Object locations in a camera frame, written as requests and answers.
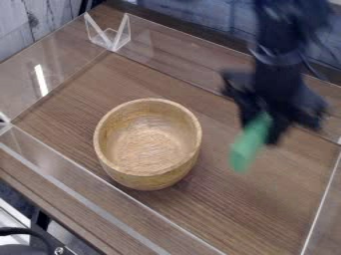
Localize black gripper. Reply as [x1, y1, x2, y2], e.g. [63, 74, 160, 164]
[219, 62, 329, 145]

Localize green rectangular stick block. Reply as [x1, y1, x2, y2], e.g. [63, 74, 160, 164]
[228, 112, 273, 172]

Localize round wooden bowl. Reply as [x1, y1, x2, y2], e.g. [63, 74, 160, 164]
[93, 98, 202, 190]

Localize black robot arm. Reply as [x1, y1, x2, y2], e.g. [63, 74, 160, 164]
[220, 0, 331, 145]

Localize clear acrylic enclosure walls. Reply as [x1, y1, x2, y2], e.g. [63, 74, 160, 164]
[0, 8, 341, 255]

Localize clear acrylic corner bracket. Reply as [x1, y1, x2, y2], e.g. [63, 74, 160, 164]
[84, 13, 131, 52]

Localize black table frame bracket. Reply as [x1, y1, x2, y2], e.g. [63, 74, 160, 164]
[29, 209, 77, 255]

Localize black cable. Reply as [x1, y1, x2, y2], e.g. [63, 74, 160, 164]
[0, 227, 37, 248]

